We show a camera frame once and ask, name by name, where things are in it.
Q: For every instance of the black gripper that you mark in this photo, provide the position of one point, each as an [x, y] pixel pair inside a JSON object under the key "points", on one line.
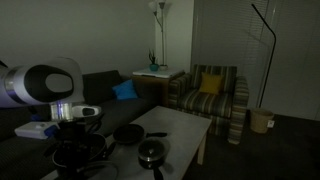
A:
{"points": [[71, 136]]}

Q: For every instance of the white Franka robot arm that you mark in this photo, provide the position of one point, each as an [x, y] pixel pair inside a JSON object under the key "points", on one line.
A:
{"points": [[33, 83]]}

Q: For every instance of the large black pot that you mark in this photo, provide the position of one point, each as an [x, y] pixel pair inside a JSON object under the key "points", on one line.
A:
{"points": [[97, 143]]}

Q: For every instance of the small glass saucepan lid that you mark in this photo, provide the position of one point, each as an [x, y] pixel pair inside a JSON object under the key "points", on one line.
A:
{"points": [[153, 148]]}

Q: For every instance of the black frying pan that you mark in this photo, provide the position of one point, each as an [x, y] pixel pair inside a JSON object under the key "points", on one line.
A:
{"points": [[128, 134]]}

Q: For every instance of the dark grey sofa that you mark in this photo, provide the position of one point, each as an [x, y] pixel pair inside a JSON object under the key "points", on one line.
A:
{"points": [[106, 110]]}

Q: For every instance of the small black saucepan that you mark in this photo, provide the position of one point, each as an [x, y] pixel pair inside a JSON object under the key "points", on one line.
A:
{"points": [[150, 164]]}

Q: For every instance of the blue pillow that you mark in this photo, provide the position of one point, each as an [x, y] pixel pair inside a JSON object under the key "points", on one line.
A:
{"points": [[125, 90]]}

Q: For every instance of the grey coffee table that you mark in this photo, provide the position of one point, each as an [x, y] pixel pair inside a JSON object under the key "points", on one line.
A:
{"points": [[176, 126]]}

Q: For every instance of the wooden white-topped side table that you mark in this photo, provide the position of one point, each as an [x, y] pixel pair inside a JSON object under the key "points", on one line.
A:
{"points": [[156, 83]]}

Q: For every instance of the teal potted plant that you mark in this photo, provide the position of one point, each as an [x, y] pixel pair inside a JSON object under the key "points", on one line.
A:
{"points": [[153, 67]]}

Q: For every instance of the small white bowl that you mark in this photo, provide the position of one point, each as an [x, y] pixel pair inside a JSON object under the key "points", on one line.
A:
{"points": [[163, 67]]}

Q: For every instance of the striped armchair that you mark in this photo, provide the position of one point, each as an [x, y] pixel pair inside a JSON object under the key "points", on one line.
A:
{"points": [[206, 103]]}

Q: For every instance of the white multi-head floor lamp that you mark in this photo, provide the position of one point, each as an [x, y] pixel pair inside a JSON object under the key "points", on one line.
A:
{"points": [[162, 33]]}

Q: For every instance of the yellow cushion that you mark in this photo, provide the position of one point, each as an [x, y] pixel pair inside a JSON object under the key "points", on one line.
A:
{"points": [[211, 83]]}

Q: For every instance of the wicker waste basket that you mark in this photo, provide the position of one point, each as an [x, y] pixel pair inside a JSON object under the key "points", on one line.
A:
{"points": [[261, 121]]}

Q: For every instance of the white window blinds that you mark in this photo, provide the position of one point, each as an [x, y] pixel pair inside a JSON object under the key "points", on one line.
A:
{"points": [[226, 33]]}

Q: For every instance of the thin black floor lamp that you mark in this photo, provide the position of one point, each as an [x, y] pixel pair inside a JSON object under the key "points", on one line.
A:
{"points": [[274, 43]]}

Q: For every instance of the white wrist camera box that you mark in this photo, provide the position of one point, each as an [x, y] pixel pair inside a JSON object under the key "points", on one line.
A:
{"points": [[33, 130]]}

